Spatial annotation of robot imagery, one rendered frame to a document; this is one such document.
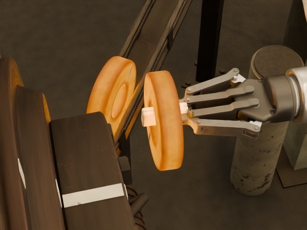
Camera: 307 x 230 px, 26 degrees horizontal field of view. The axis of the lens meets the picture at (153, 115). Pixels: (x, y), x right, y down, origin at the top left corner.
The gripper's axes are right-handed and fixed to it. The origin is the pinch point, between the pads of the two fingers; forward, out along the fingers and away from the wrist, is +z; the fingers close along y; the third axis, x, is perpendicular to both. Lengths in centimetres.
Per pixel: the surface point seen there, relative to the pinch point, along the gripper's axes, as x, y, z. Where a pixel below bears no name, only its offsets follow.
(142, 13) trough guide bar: -13.4, 34.6, -3.9
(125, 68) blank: -7.8, 16.5, 2.9
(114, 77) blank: -6.4, 13.5, 5.4
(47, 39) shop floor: -85, 96, 14
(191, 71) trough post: -82, 73, -30
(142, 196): -28.4, 1.9, 2.0
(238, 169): -72, 29, -32
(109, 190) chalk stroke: 40, -34, 14
